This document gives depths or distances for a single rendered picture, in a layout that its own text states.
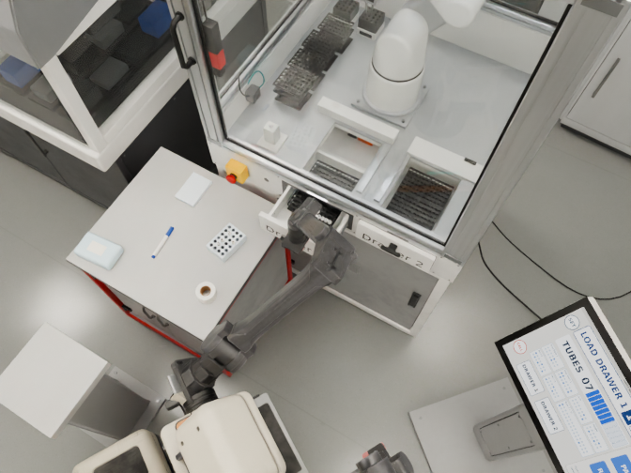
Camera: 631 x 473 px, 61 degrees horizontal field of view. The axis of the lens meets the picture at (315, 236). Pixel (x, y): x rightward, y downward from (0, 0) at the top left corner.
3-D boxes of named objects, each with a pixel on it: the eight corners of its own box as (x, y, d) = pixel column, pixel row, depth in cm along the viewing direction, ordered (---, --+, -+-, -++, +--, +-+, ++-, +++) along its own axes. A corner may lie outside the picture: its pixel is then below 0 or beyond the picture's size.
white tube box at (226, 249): (223, 263, 197) (222, 258, 193) (207, 250, 199) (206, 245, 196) (247, 239, 201) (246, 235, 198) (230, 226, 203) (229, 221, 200)
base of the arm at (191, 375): (169, 363, 136) (189, 405, 131) (189, 345, 133) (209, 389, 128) (193, 359, 143) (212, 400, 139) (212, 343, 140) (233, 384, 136)
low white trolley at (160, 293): (233, 384, 252) (205, 341, 184) (128, 321, 265) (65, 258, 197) (296, 283, 275) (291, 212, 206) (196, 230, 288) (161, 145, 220)
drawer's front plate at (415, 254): (427, 273, 189) (434, 261, 179) (355, 236, 195) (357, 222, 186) (429, 269, 190) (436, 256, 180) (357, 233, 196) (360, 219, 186)
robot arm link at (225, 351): (194, 367, 132) (211, 379, 133) (221, 343, 128) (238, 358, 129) (205, 343, 140) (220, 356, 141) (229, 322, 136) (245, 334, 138)
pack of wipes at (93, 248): (125, 250, 199) (121, 245, 195) (111, 271, 195) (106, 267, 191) (91, 235, 201) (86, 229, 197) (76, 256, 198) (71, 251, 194)
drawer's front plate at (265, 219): (330, 265, 190) (330, 251, 181) (260, 228, 197) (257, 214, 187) (331, 261, 191) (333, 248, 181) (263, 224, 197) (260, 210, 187)
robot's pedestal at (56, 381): (125, 459, 237) (50, 443, 169) (73, 423, 244) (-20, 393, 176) (166, 399, 249) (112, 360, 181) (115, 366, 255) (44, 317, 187)
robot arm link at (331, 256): (324, 246, 114) (357, 276, 116) (329, 218, 126) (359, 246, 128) (195, 355, 131) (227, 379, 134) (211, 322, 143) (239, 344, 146)
